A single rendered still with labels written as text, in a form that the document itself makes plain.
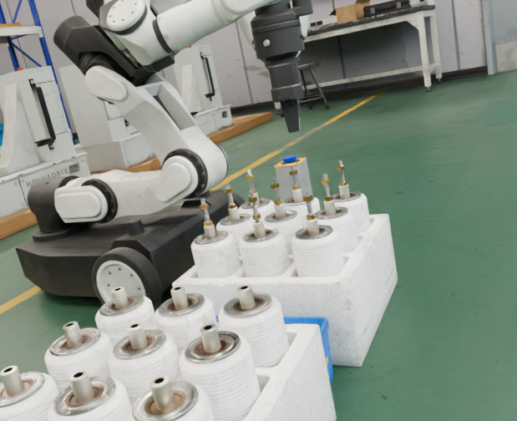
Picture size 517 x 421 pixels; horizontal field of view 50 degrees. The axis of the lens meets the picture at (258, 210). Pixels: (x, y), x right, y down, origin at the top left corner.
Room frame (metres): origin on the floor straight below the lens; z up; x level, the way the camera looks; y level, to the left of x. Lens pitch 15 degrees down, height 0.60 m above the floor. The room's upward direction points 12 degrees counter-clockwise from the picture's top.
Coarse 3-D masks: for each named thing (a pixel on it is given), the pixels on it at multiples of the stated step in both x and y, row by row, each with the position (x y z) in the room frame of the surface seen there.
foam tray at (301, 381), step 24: (288, 336) 0.79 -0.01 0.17; (312, 336) 0.77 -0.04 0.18; (288, 360) 0.71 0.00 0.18; (312, 360) 0.75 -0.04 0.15; (264, 384) 0.69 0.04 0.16; (288, 384) 0.66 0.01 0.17; (312, 384) 0.73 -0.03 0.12; (264, 408) 0.61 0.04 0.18; (288, 408) 0.65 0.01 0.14; (312, 408) 0.72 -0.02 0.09
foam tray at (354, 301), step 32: (384, 224) 1.23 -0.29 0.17; (288, 256) 1.12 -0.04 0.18; (352, 256) 1.05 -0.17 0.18; (384, 256) 1.19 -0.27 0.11; (192, 288) 1.09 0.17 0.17; (224, 288) 1.05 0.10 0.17; (256, 288) 1.02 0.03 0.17; (288, 288) 0.99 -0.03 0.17; (320, 288) 0.96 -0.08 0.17; (352, 288) 0.96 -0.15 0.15; (384, 288) 1.16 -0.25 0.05; (352, 320) 0.93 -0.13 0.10; (352, 352) 0.94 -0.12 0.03
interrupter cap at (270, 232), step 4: (268, 228) 1.12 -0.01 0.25; (272, 228) 1.11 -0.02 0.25; (248, 232) 1.12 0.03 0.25; (252, 232) 1.11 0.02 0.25; (268, 232) 1.10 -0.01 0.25; (272, 232) 1.08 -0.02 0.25; (276, 232) 1.08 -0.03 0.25; (244, 236) 1.09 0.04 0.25; (248, 236) 1.09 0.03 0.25; (252, 236) 1.09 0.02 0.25; (264, 236) 1.07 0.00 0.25; (268, 236) 1.06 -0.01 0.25; (272, 236) 1.06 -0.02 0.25; (244, 240) 1.07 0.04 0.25; (248, 240) 1.06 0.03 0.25; (252, 240) 1.06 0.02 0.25; (256, 240) 1.05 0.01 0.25; (260, 240) 1.05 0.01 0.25; (264, 240) 1.05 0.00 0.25
